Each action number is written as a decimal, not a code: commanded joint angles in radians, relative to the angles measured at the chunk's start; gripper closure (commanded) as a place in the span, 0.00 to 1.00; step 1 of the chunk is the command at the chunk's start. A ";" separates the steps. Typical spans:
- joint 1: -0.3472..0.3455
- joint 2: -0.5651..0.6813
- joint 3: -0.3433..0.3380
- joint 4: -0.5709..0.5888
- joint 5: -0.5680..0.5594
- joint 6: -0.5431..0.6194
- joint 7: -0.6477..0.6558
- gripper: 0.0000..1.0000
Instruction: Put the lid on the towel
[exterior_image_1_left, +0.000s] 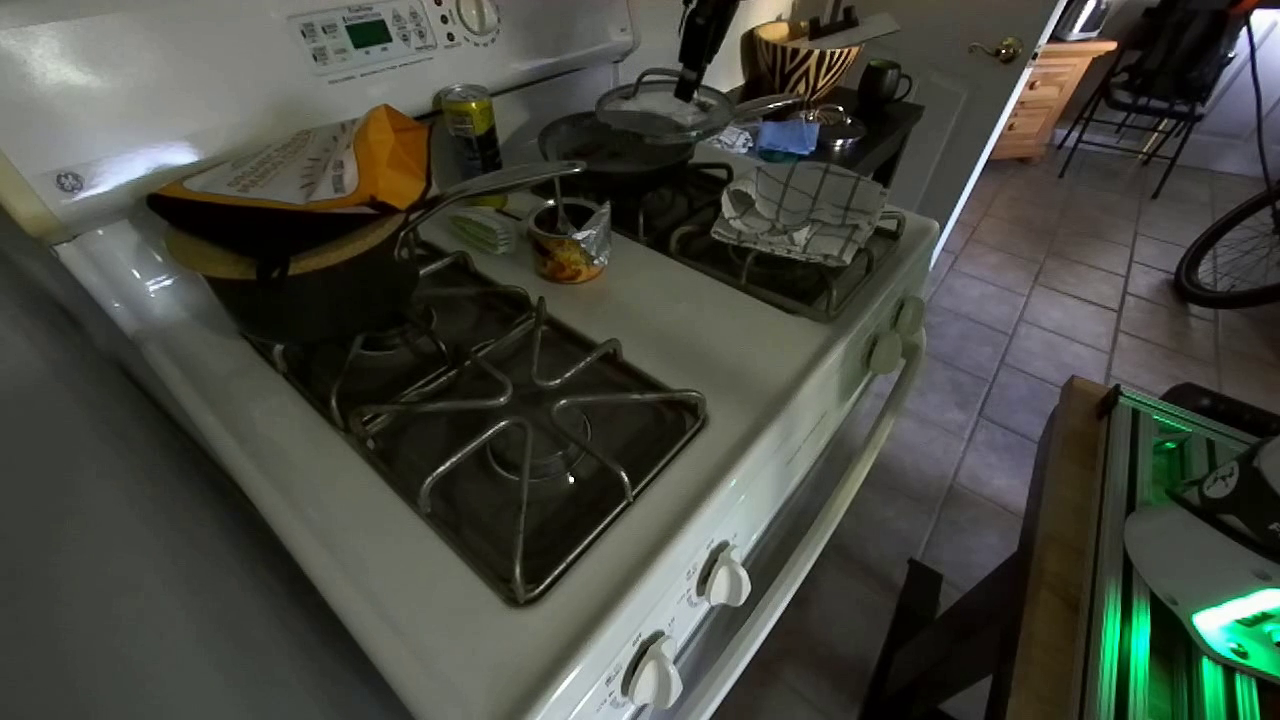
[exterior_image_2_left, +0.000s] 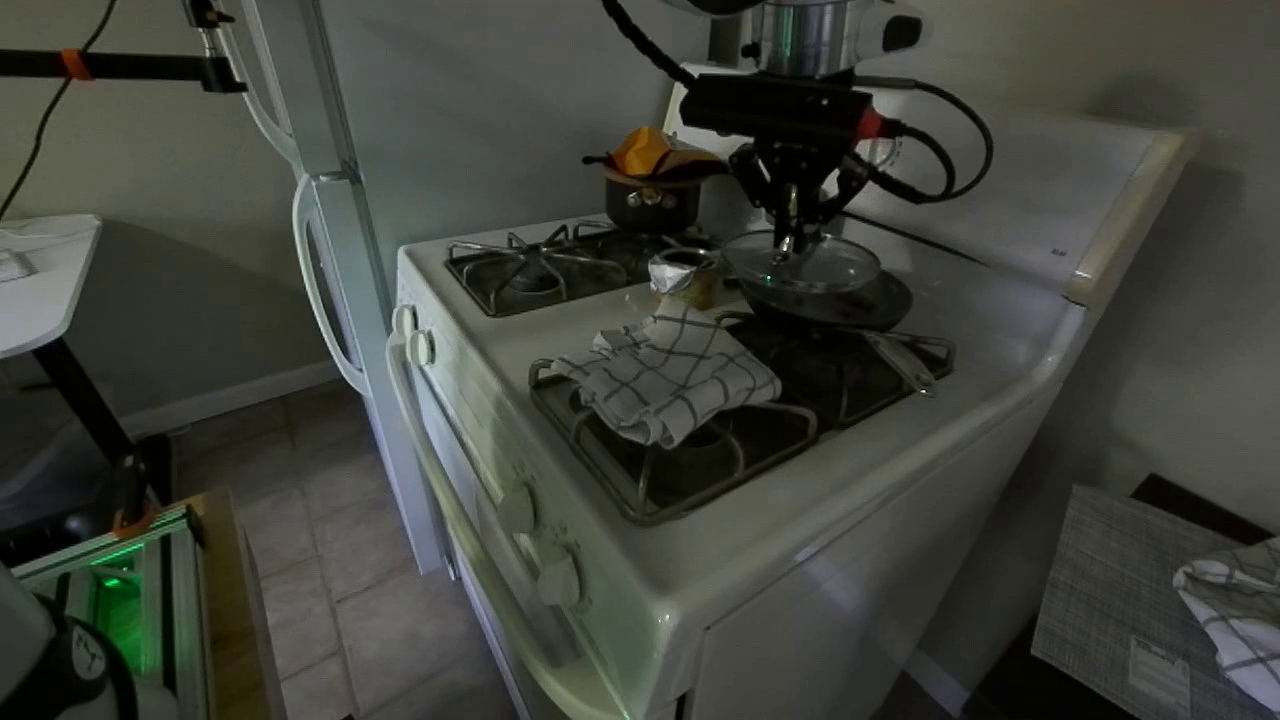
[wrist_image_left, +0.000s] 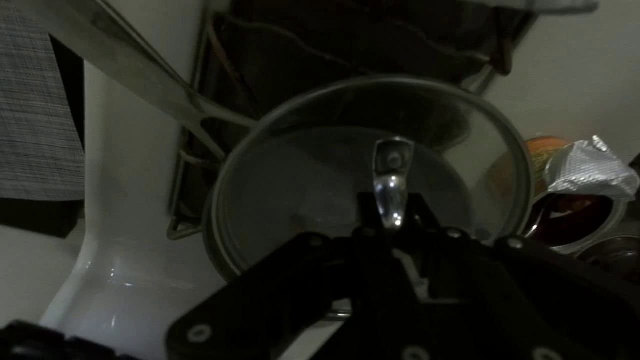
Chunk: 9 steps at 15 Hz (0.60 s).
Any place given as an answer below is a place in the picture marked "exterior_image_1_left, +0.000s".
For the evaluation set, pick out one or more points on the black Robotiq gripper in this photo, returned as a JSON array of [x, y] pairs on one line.
[[714, 19]]

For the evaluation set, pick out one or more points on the glass pan lid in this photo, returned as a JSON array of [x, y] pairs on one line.
[[654, 106]]

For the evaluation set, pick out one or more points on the white checkered towel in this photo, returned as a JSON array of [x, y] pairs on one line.
[[815, 213]]

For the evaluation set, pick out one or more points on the striped wooden utensil holder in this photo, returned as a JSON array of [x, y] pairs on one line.
[[803, 67]]

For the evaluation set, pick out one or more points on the blue sponge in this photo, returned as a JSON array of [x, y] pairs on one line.
[[784, 136]]

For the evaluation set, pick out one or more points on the black frying pan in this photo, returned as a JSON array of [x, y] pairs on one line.
[[585, 141]]

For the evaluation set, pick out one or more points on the black stove grate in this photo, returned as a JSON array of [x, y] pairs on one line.
[[507, 441], [692, 253]]

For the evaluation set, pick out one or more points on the black mug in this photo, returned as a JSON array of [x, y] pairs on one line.
[[883, 88]]

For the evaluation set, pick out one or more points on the yellow green drink can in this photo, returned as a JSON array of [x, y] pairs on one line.
[[469, 134]]

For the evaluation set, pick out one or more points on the white gas stove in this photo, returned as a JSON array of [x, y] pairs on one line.
[[692, 346]]

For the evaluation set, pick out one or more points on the white stove knob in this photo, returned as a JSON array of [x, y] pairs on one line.
[[725, 578], [910, 315], [654, 673], [886, 354]]

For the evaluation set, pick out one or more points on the orange paper bag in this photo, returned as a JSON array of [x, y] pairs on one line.
[[381, 152]]

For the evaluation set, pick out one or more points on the dark cooking pot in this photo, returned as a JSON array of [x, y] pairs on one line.
[[306, 286]]

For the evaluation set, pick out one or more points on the black chair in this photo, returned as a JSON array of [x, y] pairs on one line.
[[1175, 62]]

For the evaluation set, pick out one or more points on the bicycle wheel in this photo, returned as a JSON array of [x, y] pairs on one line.
[[1232, 253]]

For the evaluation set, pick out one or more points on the wooden robot cart green light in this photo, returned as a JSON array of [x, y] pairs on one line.
[[1053, 560]]

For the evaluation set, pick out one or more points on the black stand legs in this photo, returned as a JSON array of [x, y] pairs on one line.
[[933, 640]]

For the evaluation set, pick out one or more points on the robot mounting base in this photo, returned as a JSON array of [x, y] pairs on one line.
[[1202, 560]]

